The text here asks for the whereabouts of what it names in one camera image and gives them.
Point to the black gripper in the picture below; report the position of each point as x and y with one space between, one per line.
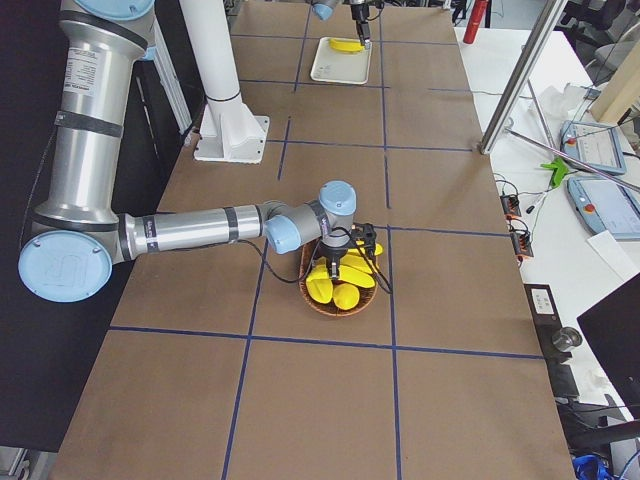
359 15
333 258

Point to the yellow banana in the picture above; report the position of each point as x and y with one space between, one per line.
356 277
356 261
345 45
366 249

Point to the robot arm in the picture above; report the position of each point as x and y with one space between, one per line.
77 237
324 9

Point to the brown wicker basket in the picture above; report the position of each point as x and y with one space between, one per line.
309 259

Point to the yellow lemon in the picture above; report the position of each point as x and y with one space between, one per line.
346 296

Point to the white bear tray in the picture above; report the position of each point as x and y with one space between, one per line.
334 67

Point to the red cylinder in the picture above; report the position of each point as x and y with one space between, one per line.
473 25

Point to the long metal reacher grabber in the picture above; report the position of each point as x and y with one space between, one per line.
542 118

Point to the black label box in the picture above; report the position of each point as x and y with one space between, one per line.
545 316

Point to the metal cup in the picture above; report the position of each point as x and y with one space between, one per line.
566 339

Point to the far blue teach pendant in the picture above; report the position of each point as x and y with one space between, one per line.
595 144

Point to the blue teach pendant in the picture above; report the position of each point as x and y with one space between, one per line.
605 206
595 144

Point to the near blue teach pendant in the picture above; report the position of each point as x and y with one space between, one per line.
605 206

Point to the black monitor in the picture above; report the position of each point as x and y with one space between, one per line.
611 328

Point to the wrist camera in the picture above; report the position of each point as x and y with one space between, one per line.
364 232

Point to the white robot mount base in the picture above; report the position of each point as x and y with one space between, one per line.
229 131

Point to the aluminium frame post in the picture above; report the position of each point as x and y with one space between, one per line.
525 64

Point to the green handled reacher grabber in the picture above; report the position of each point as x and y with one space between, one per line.
575 163

